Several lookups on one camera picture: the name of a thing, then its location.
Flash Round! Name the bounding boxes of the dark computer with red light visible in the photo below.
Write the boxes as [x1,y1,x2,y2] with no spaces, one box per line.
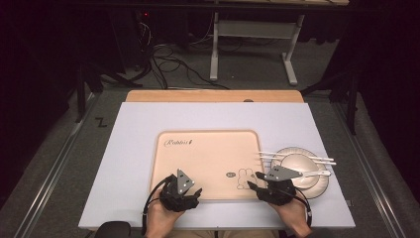
[133,9,157,68]

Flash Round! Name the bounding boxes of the white ceramic spoon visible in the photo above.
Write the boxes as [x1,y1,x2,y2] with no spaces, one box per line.
[298,170,332,179]

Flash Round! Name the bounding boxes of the black stand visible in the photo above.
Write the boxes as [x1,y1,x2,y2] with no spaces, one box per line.
[300,70,362,136]
[74,62,144,124]

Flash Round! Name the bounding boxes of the metal floor rail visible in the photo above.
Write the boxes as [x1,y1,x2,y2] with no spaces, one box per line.
[13,93,100,238]
[332,102,408,238]

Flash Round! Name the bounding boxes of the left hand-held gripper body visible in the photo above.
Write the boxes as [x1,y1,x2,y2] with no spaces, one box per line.
[158,168,199,213]

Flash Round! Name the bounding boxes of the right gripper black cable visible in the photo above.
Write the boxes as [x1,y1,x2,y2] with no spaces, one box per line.
[290,189,313,229]

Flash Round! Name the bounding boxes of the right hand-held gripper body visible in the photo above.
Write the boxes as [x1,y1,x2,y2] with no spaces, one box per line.
[257,165,303,207]

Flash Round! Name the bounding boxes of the black floor cables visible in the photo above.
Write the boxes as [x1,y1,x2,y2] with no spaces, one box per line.
[150,43,231,91]

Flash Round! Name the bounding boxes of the person's legs in beige pants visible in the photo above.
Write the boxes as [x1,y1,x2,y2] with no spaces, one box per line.
[171,229,281,238]

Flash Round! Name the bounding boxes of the wooden table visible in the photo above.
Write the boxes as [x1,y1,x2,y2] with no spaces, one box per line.
[125,89,305,103]

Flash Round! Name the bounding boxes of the white metal desk frame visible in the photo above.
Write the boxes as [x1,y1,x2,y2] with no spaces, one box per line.
[209,12,305,86]

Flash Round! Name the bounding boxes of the white round plate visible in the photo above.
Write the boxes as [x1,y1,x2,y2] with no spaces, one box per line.
[270,146,330,200]

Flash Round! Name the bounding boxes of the beige plastic tray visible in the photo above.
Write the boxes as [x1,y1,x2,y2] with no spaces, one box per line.
[149,129,267,201]

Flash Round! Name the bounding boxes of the black chair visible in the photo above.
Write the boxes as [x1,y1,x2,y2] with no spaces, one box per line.
[93,220,132,238]

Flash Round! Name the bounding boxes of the pale lavender board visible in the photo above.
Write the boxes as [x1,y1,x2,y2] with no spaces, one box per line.
[78,101,357,230]

